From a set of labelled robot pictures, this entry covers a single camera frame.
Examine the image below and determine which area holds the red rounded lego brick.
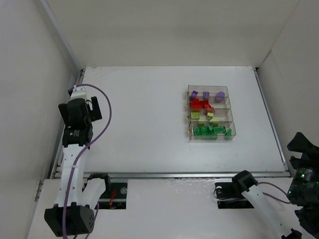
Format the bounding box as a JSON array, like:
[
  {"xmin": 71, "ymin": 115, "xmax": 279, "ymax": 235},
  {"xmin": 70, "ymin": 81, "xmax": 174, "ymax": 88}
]
[{"xmin": 190, "ymin": 104, "xmax": 202, "ymax": 111}]

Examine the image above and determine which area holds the small purple lego brick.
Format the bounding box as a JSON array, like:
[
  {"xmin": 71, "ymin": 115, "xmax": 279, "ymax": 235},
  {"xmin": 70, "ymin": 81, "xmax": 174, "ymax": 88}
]
[{"xmin": 189, "ymin": 91, "xmax": 198, "ymax": 100}]

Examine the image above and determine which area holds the long green lego brick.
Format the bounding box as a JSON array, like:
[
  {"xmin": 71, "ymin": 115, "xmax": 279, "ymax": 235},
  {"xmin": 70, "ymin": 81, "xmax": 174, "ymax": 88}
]
[{"xmin": 213, "ymin": 126, "xmax": 226, "ymax": 133}]

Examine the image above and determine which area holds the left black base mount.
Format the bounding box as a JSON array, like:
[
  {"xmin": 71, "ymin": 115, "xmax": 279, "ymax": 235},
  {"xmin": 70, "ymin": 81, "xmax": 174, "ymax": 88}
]
[{"xmin": 82, "ymin": 173, "xmax": 128, "ymax": 210}]

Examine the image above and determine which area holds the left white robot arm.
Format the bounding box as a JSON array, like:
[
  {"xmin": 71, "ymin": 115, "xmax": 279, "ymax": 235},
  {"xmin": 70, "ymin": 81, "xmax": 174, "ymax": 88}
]
[{"xmin": 44, "ymin": 97, "xmax": 111, "ymax": 239}]

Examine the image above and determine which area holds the red irregular lego piece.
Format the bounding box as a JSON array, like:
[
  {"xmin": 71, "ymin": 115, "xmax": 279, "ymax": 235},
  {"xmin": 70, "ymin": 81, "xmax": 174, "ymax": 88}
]
[{"xmin": 189, "ymin": 98, "xmax": 211, "ymax": 109}]

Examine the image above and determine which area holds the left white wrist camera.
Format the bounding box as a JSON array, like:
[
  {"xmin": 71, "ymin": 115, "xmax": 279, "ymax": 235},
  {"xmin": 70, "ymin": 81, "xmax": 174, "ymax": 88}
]
[{"xmin": 68, "ymin": 85, "xmax": 87, "ymax": 100}]

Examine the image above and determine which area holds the clear container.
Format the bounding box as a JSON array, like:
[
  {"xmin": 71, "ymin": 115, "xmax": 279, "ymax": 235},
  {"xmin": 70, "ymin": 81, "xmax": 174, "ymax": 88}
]
[
  {"xmin": 186, "ymin": 109, "xmax": 233, "ymax": 122},
  {"xmin": 188, "ymin": 121, "xmax": 236, "ymax": 141},
  {"xmin": 186, "ymin": 97, "xmax": 231, "ymax": 110},
  {"xmin": 186, "ymin": 85, "xmax": 229, "ymax": 98}
]

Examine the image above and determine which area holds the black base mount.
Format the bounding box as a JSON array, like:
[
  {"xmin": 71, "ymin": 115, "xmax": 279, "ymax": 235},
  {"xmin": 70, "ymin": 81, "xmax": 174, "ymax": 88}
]
[
  {"xmin": 82, "ymin": 173, "xmax": 128, "ymax": 210},
  {"xmin": 213, "ymin": 182, "xmax": 254, "ymax": 209}
]

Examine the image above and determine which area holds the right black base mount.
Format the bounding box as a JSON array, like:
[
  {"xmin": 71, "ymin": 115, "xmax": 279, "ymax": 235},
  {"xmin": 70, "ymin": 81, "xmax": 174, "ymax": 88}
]
[{"xmin": 213, "ymin": 182, "xmax": 254, "ymax": 209}]

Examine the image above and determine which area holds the green lego brick carried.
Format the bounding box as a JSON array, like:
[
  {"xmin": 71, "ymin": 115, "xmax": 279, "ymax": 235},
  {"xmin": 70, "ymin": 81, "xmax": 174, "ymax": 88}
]
[{"xmin": 225, "ymin": 129, "xmax": 232, "ymax": 137}]

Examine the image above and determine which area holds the lime lego brick carried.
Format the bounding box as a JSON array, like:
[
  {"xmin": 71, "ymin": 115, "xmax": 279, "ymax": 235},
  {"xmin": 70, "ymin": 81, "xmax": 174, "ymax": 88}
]
[{"xmin": 206, "ymin": 113, "xmax": 214, "ymax": 120}]

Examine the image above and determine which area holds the purple heart lego piece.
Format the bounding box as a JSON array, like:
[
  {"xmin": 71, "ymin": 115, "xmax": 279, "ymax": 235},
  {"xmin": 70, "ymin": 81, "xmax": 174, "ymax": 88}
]
[{"xmin": 214, "ymin": 92, "xmax": 225, "ymax": 103}]

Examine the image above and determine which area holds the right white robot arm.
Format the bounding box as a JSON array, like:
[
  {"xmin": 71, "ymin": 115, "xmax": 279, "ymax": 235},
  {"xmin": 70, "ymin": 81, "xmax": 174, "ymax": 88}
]
[{"xmin": 232, "ymin": 132, "xmax": 319, "ymax": 239}]

